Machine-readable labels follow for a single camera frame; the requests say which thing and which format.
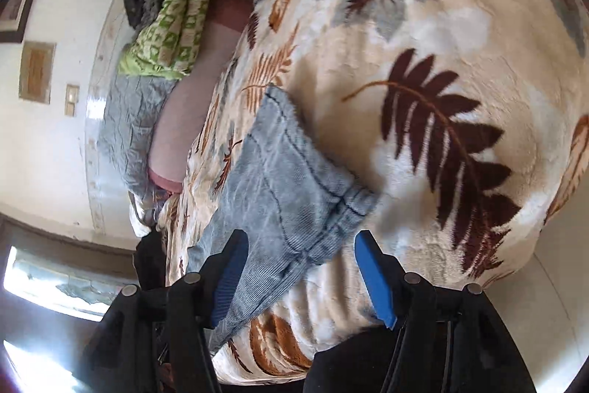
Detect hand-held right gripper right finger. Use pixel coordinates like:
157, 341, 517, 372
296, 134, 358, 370
304, 229, 537, 393

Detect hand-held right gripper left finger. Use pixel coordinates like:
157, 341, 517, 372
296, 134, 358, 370
78, 229, 251, 393

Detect blue denim pants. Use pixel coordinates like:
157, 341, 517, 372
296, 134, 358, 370
186, 84, 380, 350

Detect black jacket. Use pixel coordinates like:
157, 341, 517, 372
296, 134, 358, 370
133, 229, 169, 290

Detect pink padded headboard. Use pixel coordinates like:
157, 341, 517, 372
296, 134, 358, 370
147, 0, 277, 197

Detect grey quilted pillow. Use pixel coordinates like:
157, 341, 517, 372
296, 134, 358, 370
98, 73, 180, 197

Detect leaf print fleece blanket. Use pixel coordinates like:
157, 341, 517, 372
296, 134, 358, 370
163, 0, 589, 387

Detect green patterned cloth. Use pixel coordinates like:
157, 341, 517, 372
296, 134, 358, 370
117, 0, 212, 81

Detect small wall switch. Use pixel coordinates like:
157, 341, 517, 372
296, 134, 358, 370
63, 84, 80, 117

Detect brown wall panel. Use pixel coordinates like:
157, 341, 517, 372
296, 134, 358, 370
18, 41, 56, 105

